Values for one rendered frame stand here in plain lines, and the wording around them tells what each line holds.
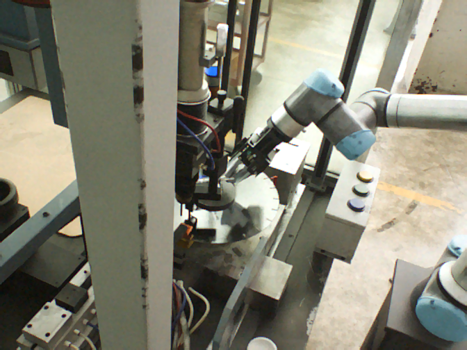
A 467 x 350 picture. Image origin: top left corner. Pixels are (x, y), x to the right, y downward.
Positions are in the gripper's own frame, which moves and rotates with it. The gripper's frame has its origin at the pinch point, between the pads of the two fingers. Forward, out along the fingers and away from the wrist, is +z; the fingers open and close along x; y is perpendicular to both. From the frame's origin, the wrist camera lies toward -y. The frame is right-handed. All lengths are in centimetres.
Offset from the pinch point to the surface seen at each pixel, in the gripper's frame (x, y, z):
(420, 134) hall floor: 97, -242, 9
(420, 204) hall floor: 105, -160, 21
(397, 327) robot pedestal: 55, 4, -3
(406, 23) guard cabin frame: 6, -32, -50
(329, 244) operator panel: 33.7, -11.0, 0.9
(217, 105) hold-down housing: -13.1, 16.7, -20.0
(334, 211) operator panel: 27.0, -10.8, -7.6
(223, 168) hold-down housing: -3.5, 12.9, -8.2
